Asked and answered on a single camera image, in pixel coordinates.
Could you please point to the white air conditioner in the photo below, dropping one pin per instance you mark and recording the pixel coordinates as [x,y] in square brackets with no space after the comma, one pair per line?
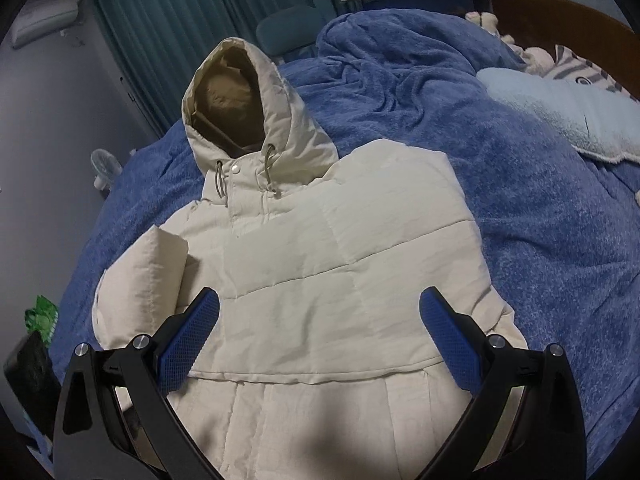
[47,22]

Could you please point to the blue fleece blanket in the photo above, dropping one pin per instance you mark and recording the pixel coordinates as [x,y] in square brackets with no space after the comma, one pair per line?
[525,220]

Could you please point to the green plastic bag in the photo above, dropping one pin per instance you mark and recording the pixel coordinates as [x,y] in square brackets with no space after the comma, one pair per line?
[42,316]

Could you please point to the black box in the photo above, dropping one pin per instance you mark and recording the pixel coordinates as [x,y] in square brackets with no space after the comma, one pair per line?
[30,377]

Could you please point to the teal chair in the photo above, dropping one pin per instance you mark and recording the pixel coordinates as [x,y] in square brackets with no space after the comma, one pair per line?
[285,32]

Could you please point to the small white fan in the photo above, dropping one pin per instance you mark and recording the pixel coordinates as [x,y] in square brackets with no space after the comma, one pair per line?
[104,165]

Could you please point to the light blue plush pillow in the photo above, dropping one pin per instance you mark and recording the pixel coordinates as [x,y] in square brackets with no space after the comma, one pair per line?
[560,105]

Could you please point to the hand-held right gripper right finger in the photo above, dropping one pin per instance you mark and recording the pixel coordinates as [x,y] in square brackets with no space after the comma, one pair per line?
[445,332]

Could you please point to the grey striped plush toy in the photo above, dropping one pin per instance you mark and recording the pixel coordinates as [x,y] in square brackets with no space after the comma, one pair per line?
[575,67]

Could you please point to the cream hooded puffer jacket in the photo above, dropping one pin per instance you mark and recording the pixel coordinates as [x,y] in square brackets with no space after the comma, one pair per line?
[320,240]

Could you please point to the teal curtain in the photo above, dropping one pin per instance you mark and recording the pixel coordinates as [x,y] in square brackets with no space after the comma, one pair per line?
[165,25]

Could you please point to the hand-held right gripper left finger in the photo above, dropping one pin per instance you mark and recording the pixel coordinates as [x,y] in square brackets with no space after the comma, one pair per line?
[192,332]

